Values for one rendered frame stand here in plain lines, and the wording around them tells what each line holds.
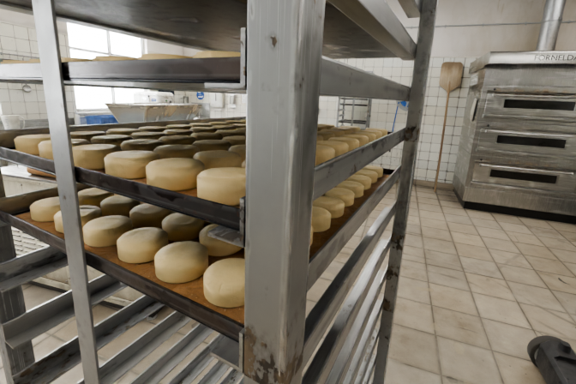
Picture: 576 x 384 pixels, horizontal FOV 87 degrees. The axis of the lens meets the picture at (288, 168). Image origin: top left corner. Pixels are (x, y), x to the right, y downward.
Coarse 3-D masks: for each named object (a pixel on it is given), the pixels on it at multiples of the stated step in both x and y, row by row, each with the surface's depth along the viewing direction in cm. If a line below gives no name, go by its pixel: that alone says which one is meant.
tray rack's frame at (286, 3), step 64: (256, 0) 14; (320, 0) 15; (256, 64) 15; (320, 64) 16; (64, 128) 26; (256, 128) 16; (0, 192) 40; (64, 192) 28; (256, 192) 17; (0, 256) 41; (256, 256) 17; (0, 320) 43; (256, 320) 18
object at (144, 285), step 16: (16, 224) 37; (32, 224) 39; (48, 240) 34; (64, 240) 32; (96, 256) 30; (112, 272) 28; (128, 272) 27; (144, 288) 26; (160, 288) 25; (176, 304) 25; (192, 304) 24; (208, 320) 23; (224, 320) 22
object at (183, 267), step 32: (96, 192) 46; (352, 192) 51; (96, 224) 35; (128, 224) 36; (160, 224) 39; (192, 224) 36; (320, 224) 39; (128, 256) 30; (160, 256) 29; (192, 256) 29; (224, 256) 33; (192, 288) 27; (224, 288) 25
